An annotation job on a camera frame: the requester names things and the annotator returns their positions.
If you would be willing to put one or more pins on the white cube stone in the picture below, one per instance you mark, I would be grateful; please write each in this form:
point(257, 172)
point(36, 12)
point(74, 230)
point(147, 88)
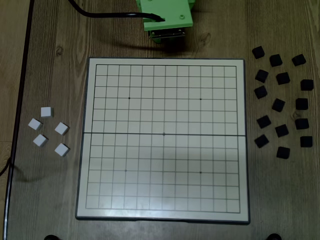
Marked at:
point(61, 128)
point(46, 112)
point(62, 149)
point(40, 140)
point(35, 124)

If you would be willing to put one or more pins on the black cube stone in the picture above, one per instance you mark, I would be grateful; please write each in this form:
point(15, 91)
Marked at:
point(283, 152)
point(263, 121)
point(278, 105)
point(260, 92)
point(281, 130)
point(306, 141)
point(283, 78)
point(301, 103)
point(258, 52)
point(261, 75)
point(276, 60)
point(301, 123)
point(307, 84)
point(261, 141)
point(298, 60)

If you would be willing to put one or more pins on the white gridded go board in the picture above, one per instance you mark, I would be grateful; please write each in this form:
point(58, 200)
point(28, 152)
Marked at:
point(162, 155)

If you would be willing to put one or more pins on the dark table edge trim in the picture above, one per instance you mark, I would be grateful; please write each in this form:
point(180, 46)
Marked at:
point(15, 136)

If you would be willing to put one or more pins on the black stand foot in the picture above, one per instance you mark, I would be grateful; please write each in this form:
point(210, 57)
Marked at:
point(273, 237)
point(51, 237)

